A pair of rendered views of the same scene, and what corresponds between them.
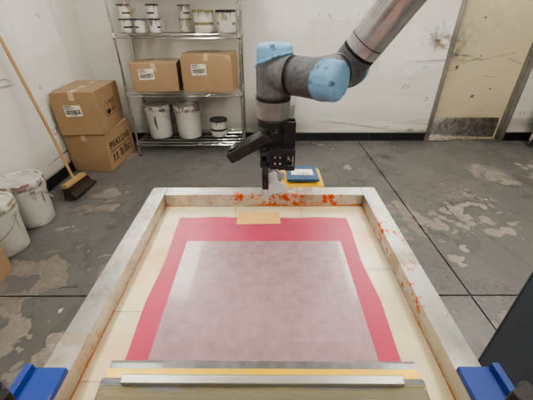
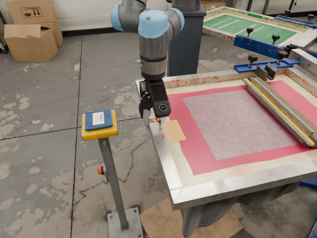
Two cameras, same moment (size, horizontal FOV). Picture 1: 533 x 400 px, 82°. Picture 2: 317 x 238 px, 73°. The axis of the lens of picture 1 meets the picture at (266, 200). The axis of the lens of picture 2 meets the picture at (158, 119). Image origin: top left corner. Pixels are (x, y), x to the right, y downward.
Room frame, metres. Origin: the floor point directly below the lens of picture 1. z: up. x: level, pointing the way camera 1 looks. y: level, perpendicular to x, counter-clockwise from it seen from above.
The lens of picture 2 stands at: (0.80, 0.54, 1.51)
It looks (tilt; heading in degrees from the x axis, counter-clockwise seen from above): 41 degrees down; 256
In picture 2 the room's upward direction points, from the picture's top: straight up
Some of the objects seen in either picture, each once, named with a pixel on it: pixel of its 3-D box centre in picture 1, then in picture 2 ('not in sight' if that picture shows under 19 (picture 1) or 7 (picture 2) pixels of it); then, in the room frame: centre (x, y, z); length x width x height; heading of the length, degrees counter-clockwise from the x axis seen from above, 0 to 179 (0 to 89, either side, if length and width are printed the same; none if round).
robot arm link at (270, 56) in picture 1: (274, 72); (154, 35); (0.68, -0.02, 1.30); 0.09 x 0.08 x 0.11; 52
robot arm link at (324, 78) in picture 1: (320, 77); (162, 24); (0.64, -0.11, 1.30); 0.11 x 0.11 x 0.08; 52
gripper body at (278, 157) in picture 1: (276, 144); (152, 86); (0.69, -0.02, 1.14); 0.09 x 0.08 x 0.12; 90
